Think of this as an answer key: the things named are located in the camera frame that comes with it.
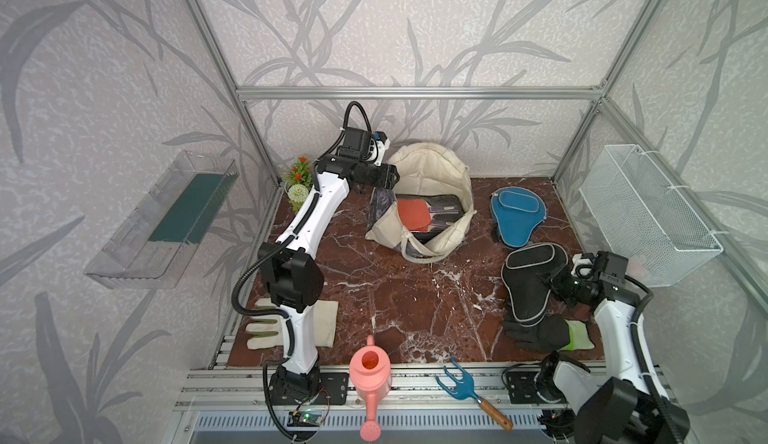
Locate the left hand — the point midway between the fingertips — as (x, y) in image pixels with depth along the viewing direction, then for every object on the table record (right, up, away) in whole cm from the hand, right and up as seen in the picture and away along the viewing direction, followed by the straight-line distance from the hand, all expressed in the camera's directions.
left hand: (390, 174), depth 86 cm
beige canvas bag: (+11, +3, +14) cm, 18 cm away
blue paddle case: (+45, -12, +20) cm, 50 cm away
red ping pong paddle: (+7, -12, +11) cm, 18 cm away
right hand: (+42, -28, -3) cm, 51 cm away
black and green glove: (+46, -45, -3) cm, 64 cm away
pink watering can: (-4, -47, -20) cm, 51 cm away
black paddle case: (+36, -32, -10) cm, 49 cm away
